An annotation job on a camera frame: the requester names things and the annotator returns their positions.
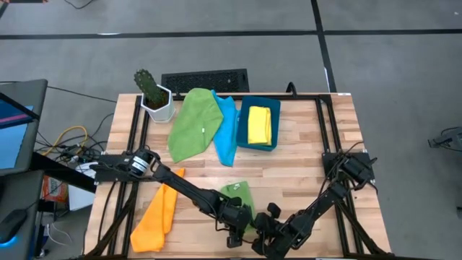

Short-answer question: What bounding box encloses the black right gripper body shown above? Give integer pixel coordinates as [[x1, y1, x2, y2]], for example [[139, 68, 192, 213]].
[[256, 212, 308, 259]]

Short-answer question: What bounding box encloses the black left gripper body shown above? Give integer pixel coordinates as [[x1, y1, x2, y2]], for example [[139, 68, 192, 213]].
[[217, 203, 252, 234]]

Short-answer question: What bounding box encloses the small green microfiber towel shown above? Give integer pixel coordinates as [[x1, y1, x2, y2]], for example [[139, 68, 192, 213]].
[[219, 180, 257, 233]]

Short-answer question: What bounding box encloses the yellow microfiber towel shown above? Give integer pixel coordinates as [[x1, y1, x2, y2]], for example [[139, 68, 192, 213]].
[[247, 105, 273, 147]]

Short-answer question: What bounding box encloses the light blue microfiber towel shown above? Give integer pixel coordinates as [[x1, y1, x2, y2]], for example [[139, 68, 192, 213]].
[[211, 89, 241, 168]]

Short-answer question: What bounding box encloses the orange microfiber towel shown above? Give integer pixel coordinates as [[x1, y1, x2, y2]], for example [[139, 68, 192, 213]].
[[129, 168, 186, 254]]

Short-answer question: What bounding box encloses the large green microfiber towel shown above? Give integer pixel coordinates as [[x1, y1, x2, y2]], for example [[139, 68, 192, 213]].
[[167, 87, 225, 164]]

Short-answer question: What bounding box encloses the teal plastic bin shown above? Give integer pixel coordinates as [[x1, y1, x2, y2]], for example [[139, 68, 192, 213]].
[[236, 95, 282, 152]]

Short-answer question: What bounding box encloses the white hexagonal plant pot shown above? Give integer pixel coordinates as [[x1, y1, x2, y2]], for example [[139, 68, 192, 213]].
[[139, 84, 177, 124]]

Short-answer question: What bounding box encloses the green cactus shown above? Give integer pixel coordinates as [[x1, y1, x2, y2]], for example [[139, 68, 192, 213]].
[[133, 69, 165, 109]]

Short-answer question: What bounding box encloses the white box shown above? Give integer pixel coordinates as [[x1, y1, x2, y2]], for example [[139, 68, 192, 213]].
[[67, 162, 97, 212]]

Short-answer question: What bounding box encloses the black metal beam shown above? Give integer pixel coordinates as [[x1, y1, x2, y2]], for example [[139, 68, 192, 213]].
[[30, 151, 98, 194]]

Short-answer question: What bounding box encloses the orange cardboard box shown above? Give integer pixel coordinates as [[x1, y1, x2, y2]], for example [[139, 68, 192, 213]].
[[42, 175, 69, 204]]

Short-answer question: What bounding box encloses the gray stand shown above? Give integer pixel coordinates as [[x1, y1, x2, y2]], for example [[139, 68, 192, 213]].
[[427, 126, 462, 152]]

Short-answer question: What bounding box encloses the gray side desk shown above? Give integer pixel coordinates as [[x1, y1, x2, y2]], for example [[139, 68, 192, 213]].
[[0, 169, 46, 260]]

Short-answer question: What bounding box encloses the black computer mouse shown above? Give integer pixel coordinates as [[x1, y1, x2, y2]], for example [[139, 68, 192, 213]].
[[0, 208, 28, 245]]

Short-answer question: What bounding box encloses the computer monitor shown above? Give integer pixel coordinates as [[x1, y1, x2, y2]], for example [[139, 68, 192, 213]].
[[0, 79, 48, 177]]

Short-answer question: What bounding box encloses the black aluminium table frame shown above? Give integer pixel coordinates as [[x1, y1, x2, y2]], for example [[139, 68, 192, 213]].
[[84, 92, 394, 259]]

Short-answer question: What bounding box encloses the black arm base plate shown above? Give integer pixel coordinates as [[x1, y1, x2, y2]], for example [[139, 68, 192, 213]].
[[322, 151, 376, 183], [95, 153, 147, 183]]

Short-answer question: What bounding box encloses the yellow cable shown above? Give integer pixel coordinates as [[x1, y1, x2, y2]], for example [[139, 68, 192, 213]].
[[42, 125, 89, 157]]

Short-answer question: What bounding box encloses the black floor cable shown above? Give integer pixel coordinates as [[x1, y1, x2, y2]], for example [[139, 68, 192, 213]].
[[46, 85, 118, 103]]

